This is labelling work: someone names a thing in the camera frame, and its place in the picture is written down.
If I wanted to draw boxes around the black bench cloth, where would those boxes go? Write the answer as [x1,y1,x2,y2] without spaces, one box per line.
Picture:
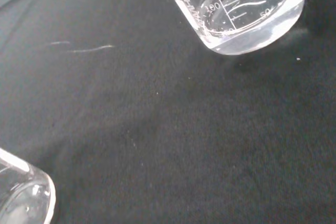
[0,0,336,224]

